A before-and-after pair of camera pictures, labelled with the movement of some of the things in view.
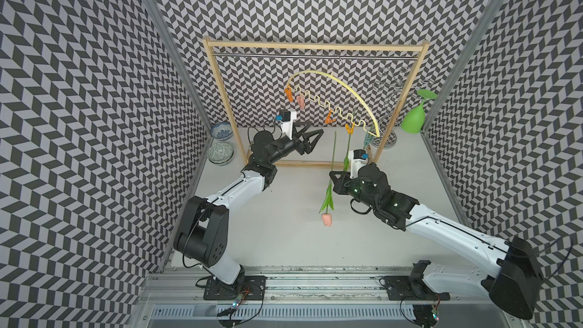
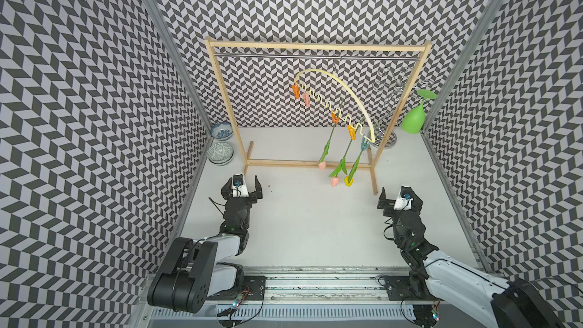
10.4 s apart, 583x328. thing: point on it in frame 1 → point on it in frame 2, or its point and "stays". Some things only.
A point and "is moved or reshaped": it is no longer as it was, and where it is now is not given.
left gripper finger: (300, 127) → (226, 191)
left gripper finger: (311, 139) → (258, 187)
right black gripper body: (349, 186) → (395, 216)
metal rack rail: (313, 56) stays
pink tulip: (326, 218) → (322, 164)
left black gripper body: (284, 146) → (247, 201)
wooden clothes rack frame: (400, 101) stays
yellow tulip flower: (369, 137) is moved or reshaped
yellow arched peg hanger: (336, 108) is moved or reshaped
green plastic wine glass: (414, 119) stays
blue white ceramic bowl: (222, 130) stays
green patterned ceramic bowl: (220, 153) stays
